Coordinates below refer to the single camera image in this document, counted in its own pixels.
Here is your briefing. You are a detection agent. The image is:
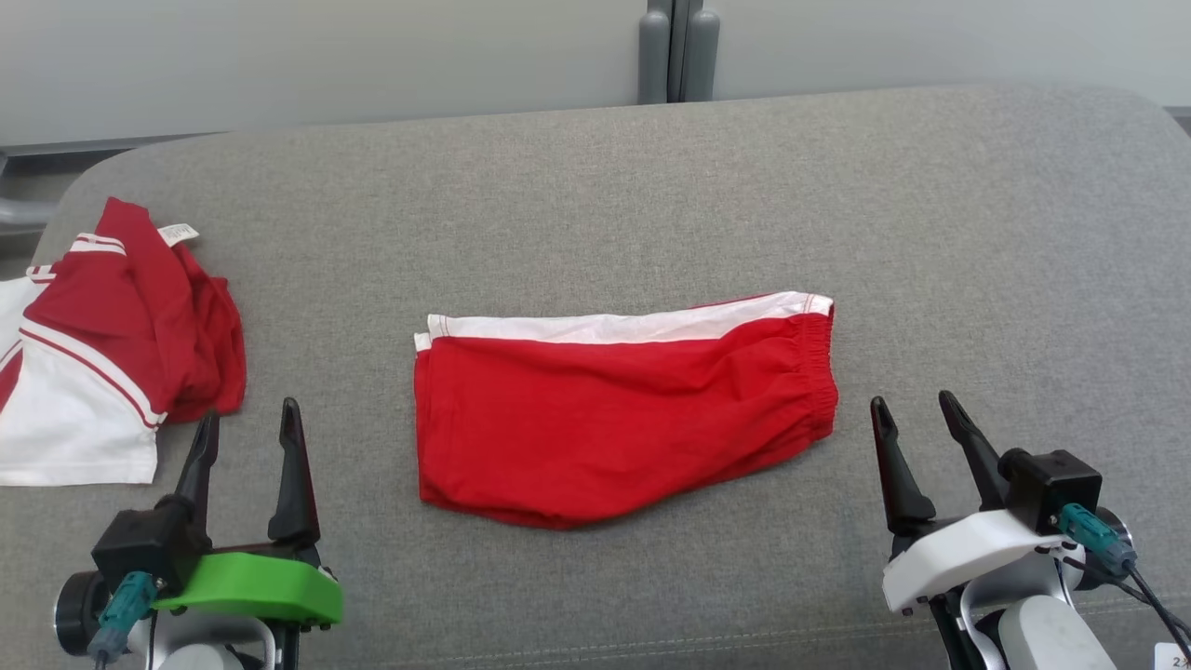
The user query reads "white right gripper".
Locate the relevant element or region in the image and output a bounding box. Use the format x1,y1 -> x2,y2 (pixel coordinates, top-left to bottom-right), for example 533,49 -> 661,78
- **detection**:
870,391 -> 1071,615

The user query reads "red white basketball jersey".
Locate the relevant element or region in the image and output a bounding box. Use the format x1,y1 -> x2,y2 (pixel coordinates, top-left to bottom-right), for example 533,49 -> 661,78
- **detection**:
0,195 -> 248,488

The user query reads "teal plug black cable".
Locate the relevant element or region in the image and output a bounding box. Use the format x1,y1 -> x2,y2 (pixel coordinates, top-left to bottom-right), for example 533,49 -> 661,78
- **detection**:
1059,502 -> 1191,657
88,572 -> 159,669

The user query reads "left teal plug black cable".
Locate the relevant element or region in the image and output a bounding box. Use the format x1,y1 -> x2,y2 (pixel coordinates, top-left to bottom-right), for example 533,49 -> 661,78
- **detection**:
88,572 -> 159,669

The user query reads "red shorts white stripe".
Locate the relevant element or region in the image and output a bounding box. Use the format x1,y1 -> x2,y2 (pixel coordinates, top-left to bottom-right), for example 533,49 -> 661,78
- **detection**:
412,290 -> 840,531

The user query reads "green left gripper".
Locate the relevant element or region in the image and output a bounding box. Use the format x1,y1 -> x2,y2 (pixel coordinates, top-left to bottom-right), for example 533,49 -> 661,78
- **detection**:
152,397 -> 345,670

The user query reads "right teal plug black cable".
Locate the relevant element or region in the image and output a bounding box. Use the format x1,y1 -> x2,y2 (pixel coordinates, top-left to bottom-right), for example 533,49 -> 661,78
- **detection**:
1059,502 -> 1191,657

